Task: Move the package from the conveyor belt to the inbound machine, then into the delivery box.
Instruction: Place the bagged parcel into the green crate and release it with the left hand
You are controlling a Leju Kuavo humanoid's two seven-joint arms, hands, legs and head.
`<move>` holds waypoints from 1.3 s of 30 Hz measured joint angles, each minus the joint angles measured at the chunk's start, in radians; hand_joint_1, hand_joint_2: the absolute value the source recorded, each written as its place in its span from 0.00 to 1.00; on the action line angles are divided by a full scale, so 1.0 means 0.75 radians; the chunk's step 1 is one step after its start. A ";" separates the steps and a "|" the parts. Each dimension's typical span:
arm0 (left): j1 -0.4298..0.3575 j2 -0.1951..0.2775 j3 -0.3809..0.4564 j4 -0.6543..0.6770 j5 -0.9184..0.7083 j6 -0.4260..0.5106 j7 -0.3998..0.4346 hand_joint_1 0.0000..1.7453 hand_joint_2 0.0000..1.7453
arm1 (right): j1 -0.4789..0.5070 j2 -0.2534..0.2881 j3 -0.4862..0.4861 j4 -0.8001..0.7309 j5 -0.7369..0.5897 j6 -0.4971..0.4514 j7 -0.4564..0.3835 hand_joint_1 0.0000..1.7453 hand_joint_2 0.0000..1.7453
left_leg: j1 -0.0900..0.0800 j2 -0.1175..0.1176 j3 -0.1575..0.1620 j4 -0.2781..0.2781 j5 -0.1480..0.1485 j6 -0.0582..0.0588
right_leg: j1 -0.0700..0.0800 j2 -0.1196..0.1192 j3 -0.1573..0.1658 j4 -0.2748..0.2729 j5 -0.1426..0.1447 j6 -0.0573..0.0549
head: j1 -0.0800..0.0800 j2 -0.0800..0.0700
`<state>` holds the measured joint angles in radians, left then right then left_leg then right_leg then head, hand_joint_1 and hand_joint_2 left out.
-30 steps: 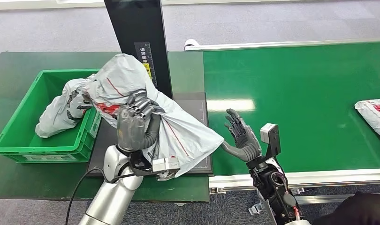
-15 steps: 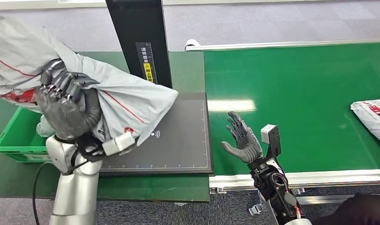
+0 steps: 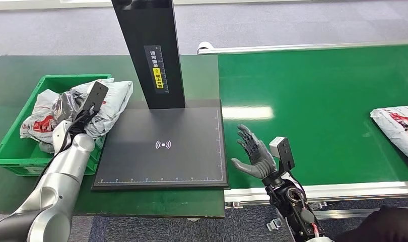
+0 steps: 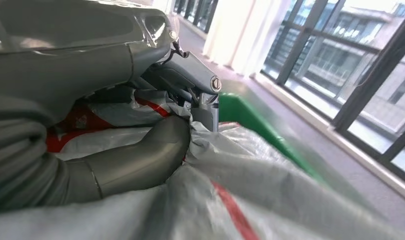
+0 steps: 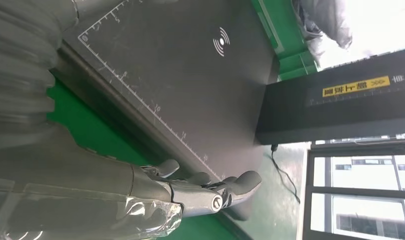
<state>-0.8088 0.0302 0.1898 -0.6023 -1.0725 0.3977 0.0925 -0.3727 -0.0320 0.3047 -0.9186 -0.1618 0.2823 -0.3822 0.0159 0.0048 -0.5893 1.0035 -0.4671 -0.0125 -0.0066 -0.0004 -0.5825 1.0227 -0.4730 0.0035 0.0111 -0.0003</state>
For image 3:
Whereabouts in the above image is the aluminium conveyor frame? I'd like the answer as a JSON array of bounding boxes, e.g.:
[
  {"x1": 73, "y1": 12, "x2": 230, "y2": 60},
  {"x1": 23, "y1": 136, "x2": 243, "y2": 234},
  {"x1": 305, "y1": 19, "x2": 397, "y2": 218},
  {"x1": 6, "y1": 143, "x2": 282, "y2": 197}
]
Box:
[{"x1": 196, "y1": 39, "x2": 408, "y2": 221}]

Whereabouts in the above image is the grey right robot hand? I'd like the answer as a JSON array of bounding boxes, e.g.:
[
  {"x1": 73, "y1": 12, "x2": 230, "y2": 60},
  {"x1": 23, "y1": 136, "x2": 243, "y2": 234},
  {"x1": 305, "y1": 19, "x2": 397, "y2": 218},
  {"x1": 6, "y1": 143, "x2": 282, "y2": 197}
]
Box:
[{"x1": 230, "y1": 124, "x2": 278, "y2": 180}]

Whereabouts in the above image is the silver conveyor bracket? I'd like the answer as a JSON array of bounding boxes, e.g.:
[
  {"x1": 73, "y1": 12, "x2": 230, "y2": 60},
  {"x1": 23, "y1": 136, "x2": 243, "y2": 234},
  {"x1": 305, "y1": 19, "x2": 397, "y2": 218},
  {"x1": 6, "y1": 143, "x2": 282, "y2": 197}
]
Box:
[{"x1": 266, "y1": 213, "x2": 288, "y2": 232}]

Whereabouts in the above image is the black inbound scanner machine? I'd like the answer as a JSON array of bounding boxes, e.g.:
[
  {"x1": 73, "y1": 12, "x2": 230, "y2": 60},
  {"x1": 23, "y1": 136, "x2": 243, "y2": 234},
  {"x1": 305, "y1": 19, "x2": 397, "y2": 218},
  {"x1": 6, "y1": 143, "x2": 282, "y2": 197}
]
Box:
[{"x1": 91, "y1": 0, "x2": 230, "y2": 191}]

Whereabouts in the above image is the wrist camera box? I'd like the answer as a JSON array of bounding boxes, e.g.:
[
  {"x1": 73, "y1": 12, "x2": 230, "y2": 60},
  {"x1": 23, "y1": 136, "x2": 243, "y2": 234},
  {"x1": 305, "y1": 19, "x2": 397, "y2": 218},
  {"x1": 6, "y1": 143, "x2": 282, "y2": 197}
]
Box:
[
  {"x1": 269, "y1": 136, "x2": 296, "y2": 174},
  {"x1": 80, "y1": 81, "x2": 109, "y2": 117}
]

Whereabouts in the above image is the dark green table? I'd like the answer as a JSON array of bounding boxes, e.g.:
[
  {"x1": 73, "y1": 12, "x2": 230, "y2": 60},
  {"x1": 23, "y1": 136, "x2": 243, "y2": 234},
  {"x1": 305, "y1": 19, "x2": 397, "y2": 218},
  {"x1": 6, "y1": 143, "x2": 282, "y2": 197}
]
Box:
[{"x1": 0, "y1": 55, "x2": 226, "y2": 218}]

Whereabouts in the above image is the white package with red print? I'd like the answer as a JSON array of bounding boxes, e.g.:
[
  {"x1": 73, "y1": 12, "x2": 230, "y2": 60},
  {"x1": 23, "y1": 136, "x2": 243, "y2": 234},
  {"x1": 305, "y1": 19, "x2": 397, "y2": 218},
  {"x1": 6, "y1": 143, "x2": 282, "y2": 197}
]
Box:
[
  {"x1": 370, "y1": 105, "x2": 408, "y2": 167},
  {"x1": 20, "y1": 78, "x2": 134, "y2": 148}
]

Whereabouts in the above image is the black fabric cover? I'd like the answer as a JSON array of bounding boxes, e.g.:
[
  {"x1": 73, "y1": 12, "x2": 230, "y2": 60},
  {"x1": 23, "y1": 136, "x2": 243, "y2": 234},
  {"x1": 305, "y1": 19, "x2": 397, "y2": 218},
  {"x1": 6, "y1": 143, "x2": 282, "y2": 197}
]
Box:
[{"x1": 332, "y1": 205, "x2": 408, "y2": 242}]

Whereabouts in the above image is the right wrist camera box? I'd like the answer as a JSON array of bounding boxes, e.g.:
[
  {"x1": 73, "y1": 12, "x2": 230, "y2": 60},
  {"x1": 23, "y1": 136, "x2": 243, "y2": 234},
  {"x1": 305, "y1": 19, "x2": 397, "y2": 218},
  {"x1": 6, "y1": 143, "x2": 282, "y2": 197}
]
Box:
[{"x1": 269, "y1": 136, "x2": 296, "y2": 174}]

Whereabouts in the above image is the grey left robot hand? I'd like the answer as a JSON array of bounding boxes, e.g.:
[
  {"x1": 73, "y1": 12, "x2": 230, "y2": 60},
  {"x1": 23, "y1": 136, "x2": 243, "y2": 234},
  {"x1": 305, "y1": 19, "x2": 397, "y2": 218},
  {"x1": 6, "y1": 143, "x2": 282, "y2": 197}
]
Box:
[{"x1": 52, "y1": 92, "x2": 88, "y2": 123}]

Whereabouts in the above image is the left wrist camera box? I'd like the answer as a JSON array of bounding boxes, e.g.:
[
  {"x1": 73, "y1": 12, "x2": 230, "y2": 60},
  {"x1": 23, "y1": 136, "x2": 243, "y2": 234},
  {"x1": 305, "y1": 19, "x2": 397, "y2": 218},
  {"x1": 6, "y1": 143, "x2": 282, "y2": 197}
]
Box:
[{"x1": 80, "y1": 81, "x2": 109, "y2": 117}]

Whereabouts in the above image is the green conveyor belt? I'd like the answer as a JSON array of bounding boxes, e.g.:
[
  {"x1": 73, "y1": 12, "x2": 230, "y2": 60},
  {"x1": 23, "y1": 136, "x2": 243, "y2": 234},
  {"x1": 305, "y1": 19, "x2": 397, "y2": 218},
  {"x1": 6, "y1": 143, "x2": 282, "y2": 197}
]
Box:
[{"x1": 218, "y1": 45, "x2": 408, "y2": 190}]

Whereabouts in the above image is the green plastic delivery crate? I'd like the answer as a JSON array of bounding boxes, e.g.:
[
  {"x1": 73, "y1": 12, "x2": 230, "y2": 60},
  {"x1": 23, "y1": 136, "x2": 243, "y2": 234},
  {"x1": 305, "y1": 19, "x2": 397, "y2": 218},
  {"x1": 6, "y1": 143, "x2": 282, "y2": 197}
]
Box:
[{"x1": 0, "y1": 73, "x2": 113, "y2": 176}]

